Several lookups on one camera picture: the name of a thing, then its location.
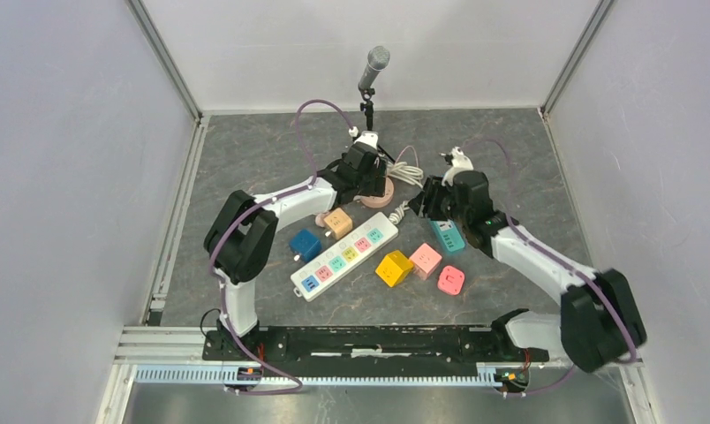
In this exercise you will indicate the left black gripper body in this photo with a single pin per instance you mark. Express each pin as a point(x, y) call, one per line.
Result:
point(372, 184)

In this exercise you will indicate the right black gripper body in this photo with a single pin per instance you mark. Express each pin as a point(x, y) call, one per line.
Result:
point(441, 206)

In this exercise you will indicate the beige cube plug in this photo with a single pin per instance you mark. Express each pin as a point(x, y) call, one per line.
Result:
point(337, 224)

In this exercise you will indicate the pink cube plug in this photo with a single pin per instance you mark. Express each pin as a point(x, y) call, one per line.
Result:
point(425, 261)

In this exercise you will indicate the pink adapter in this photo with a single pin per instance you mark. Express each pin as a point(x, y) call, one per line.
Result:
point(451, 280)

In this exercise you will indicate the blue cube plug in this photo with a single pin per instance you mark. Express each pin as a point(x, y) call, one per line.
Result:
point(305, 246)

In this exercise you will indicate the yellow cube plug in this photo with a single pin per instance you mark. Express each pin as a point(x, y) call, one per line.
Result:
point(394, 268)

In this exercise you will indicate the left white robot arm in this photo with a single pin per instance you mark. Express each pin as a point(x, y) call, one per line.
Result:
point(241, 237)

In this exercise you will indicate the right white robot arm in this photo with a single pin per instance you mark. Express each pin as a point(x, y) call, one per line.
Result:
point(598, 322)

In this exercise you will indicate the round pink socket base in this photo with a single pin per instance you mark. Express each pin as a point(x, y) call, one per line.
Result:
point(380, 201)

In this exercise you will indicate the teal power strip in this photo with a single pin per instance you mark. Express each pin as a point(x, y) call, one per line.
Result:
point(449, 237)

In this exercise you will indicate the black tripod stand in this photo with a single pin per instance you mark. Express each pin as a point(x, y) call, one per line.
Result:
point(367, 107)

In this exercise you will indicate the silver microphone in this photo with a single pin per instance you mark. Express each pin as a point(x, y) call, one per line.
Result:
point(377, 60)

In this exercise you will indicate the white power strip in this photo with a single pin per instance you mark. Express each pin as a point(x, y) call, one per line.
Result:
point(340, 259)

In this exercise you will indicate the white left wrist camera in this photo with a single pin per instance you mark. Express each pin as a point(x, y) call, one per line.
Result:
point(368, 138)

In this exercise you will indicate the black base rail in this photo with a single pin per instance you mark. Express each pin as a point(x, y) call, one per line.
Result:
point(385, 351)

